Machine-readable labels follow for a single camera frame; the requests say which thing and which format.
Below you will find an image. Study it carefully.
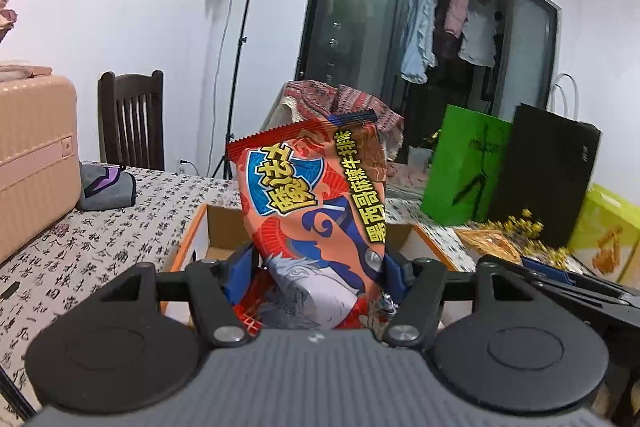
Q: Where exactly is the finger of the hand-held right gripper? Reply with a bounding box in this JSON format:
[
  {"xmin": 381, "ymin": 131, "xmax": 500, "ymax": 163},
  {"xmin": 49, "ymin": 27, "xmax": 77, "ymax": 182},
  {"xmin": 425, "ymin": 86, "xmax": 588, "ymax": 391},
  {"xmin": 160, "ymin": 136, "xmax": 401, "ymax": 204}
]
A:
[
  {"xmin": 529, "ymin": 276, "xmax": 632, "ymax": 309},
  {"xmin": 522, "ymin": 256, "xmax": 640, "ymax": 297}
]

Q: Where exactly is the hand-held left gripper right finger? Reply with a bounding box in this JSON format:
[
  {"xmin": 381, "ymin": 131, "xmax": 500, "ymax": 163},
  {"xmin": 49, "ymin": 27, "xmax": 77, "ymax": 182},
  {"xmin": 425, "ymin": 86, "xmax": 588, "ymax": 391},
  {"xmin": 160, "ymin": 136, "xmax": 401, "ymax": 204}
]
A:
[{"xmin": 364, "ymin": 249, "xmax": 538, "ymax": 350}]

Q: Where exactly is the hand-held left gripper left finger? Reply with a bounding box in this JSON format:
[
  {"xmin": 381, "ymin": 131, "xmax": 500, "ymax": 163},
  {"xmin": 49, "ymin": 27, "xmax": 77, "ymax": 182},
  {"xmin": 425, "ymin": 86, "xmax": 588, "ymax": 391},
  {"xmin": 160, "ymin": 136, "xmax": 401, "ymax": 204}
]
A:
[{"xmin": 97, "ymin": 241, "xmax": 262, "ymax": 349}]

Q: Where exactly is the orange cardboard box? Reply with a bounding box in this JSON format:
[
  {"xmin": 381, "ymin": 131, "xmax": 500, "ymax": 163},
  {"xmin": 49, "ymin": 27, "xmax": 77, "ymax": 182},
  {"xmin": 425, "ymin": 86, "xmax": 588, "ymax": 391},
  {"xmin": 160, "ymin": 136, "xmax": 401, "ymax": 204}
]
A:
[{"xmin": 165, "ymin": 202, "xmax": 461, "ymax": 323}]

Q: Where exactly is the golden snack packet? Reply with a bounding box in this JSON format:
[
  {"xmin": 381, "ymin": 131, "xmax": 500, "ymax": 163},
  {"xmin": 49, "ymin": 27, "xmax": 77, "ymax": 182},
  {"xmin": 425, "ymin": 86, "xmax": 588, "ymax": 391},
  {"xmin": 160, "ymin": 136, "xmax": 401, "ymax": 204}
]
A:
[{"xmin": 454, "ymin": 227, "xmax": 525, "ymax": 265}]

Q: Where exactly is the red snack packet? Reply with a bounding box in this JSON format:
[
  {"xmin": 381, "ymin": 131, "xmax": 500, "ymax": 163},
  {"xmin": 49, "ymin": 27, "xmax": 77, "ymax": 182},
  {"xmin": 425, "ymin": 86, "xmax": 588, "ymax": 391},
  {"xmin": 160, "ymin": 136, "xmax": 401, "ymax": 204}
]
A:
[{"xmin": 226, "ymin": 109, "xmax": 401, "ymax": 333}]

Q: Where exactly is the yellow flower branch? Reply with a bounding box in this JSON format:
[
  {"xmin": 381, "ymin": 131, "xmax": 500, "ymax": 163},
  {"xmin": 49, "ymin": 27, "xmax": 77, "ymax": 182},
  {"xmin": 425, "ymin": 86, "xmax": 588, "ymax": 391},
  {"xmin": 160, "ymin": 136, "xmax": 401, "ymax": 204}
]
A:
[{"xmin": 470, "ymin": 207, "xmax": 577, "ymax": 264}]

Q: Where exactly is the yellow-green paper bag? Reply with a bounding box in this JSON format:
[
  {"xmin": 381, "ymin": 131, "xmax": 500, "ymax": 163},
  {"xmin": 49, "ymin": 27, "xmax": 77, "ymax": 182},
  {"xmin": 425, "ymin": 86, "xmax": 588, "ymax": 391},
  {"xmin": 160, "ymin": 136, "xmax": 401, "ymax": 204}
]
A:
[{"xmin": 567, "ymin": 184, "xmax": 640, "ymax": 286}]

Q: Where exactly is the black paper bag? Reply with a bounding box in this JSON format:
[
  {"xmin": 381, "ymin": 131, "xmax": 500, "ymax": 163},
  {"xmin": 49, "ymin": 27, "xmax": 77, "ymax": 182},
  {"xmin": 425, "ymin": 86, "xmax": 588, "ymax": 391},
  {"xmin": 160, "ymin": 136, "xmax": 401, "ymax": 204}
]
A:
[{"xmin": 487, "ymin": 73, "xmax": 603, "ymax": 249}]

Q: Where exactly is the green paper bag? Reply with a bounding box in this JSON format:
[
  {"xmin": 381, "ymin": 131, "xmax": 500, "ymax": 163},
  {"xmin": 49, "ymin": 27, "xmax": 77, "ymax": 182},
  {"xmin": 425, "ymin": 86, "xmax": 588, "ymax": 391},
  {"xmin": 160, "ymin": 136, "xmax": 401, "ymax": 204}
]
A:
[{"xmin": 420, "ymin": 104, "xmax": 514, "ymax": 228}]

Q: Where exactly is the grey purple cloth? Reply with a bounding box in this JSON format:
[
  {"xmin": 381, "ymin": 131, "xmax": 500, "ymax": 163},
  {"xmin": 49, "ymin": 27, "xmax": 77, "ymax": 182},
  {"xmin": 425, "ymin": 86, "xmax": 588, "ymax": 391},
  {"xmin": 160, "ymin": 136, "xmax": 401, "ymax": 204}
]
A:
[{"xmin": 76, "ymin": 161, "xmax": 137, "ymax": 212}]

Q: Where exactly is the red patterned cloth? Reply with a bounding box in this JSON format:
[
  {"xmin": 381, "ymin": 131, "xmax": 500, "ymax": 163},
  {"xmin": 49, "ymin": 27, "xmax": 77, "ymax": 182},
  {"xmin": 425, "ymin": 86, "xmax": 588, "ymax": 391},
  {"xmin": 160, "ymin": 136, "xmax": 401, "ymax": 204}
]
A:
[{"xmin": 280, "ymin": 79, "xmax": 405, "ymax": 158}]

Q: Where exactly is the dark wooden chair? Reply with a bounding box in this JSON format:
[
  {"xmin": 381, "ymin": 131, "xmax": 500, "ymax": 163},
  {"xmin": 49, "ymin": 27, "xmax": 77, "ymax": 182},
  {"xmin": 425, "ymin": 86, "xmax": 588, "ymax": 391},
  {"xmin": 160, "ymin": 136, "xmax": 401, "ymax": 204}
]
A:
[{"xmin": 97, "ymin": 70, "xmax": 166, "ymax": 171}]

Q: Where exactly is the dark hanging garment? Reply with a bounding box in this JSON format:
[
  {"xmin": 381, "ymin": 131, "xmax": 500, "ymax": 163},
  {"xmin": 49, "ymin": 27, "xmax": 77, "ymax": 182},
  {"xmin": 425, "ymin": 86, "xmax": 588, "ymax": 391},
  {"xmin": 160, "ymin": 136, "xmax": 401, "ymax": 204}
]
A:
[{"xmin": 431, "ymin": 26, "xmax": 462, "ymax": 60}]

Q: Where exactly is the pink suitcase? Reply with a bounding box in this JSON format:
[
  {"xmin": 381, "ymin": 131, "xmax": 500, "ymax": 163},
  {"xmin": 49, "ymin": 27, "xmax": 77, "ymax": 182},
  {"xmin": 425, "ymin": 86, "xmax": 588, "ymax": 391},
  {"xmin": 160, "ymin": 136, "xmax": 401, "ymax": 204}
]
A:
[{"xmin": 0, "ymin": 63, "xmax": 82, "ymax": 264}]

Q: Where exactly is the studio light on stand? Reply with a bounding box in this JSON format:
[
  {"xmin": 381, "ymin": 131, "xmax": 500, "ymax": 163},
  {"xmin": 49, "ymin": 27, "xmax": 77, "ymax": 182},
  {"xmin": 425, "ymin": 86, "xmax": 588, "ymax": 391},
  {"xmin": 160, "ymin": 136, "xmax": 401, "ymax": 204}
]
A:
[{"xmin": 207, "ymin": 0, "xmax": 274, "ymax": 180}]

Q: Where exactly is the white hanging garment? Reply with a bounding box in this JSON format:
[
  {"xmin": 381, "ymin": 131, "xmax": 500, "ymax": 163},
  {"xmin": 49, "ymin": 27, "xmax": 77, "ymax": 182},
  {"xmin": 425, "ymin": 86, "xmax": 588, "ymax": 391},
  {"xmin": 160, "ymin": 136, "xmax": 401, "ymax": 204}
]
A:
[{"xmin": 457, "ymin": 0, "xmax": 499, "ymax": 68}]

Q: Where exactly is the light blue hanging shirt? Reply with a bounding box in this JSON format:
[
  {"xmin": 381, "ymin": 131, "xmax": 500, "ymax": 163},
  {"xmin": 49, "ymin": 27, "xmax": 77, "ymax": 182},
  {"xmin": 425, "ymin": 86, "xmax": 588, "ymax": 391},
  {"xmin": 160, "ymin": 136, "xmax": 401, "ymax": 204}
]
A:
[{"xmin": 399, "ymin": 0, "xmax": 439, "ymax": 84}]

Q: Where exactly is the pink hanging garment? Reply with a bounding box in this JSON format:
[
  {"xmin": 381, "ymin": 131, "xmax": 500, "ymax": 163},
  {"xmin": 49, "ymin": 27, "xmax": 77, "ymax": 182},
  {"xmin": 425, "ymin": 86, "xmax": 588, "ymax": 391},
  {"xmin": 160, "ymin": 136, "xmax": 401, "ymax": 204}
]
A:
[{"xmin": 444, "ymin": 0, "xmax": 472, "ymax": 40}]

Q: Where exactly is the sliding glass door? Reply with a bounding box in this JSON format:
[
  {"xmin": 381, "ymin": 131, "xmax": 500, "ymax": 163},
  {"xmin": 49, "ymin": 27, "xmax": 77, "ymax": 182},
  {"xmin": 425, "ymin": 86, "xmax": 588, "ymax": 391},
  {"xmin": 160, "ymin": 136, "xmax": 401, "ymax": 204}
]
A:
[{"xmin": 294, "ymin": 0, "xmax": 562, "ymax": 142}]

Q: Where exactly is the light cable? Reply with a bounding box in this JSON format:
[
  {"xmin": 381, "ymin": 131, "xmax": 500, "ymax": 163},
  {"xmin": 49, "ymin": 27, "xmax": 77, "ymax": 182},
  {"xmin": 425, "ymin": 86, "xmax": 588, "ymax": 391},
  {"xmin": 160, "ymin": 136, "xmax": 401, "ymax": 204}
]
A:
[{"xmin": 197, "ymin": 0, "xmax": 238, "ymax": 174}]

